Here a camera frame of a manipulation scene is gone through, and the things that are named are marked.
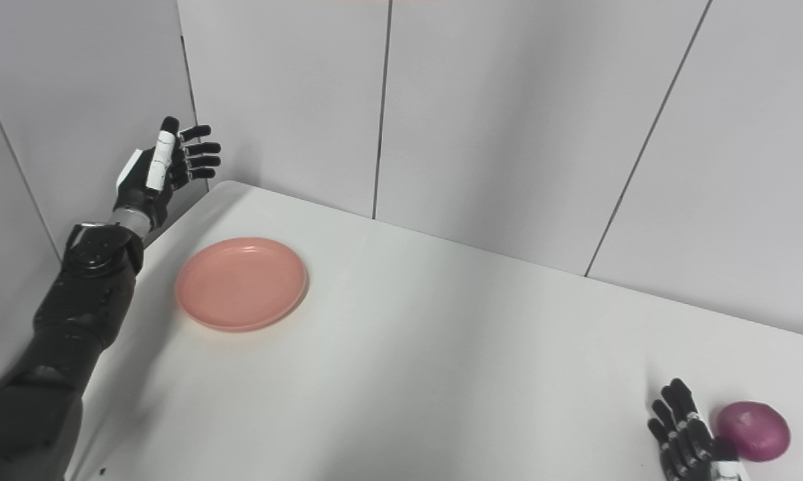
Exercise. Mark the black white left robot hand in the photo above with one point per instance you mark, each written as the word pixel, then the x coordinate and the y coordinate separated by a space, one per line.
pixel 137 190

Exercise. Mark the pink round plate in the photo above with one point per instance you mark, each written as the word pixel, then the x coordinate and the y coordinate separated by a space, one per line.
pixel 241 284

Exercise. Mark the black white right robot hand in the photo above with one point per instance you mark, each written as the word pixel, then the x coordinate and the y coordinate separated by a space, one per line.
pixel 692 457

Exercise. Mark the purple red onion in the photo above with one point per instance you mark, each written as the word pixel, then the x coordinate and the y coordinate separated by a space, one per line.
pixel 755 431

